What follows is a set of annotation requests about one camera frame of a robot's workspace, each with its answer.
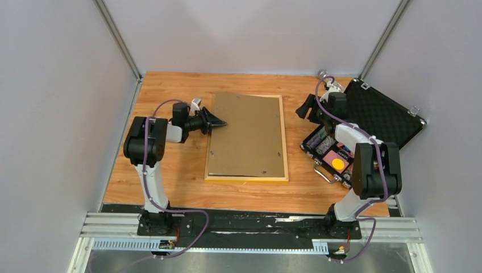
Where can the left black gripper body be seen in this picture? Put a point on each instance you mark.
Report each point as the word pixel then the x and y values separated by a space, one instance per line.
pixel 198 123

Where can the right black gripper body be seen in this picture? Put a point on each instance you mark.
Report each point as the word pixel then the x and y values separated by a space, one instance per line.
pixel 323 116

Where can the brown cardboard backing board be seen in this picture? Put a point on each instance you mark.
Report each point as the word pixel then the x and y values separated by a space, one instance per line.
pixel 244 135

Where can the yellow wooden picture frame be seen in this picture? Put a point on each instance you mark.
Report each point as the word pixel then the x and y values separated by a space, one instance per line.
pixel 284 150

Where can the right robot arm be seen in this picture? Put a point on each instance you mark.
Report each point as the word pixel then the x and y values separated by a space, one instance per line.
pixel 376 171

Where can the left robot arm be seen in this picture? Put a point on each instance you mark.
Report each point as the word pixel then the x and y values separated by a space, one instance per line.
pixel 144 147

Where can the yellow round chip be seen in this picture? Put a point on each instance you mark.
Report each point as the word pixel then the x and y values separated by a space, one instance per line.
pixel 338 164

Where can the black aluminium chip case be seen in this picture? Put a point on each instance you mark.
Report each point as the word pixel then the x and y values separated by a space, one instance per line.
pixel 373 112

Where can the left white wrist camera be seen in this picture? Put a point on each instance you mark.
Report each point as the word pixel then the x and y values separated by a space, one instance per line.
pixel 195 105

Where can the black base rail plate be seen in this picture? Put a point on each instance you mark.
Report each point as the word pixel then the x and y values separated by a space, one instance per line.
pixel 130 227

